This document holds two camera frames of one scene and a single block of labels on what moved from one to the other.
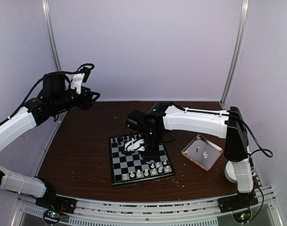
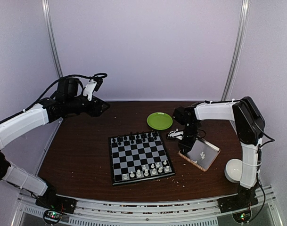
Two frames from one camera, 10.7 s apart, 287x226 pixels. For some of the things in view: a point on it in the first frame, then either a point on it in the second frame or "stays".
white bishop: [138, 174] stays
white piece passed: [132, 175] stays
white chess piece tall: [146, 173] stays
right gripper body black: [155, 152] -> [191, 130]
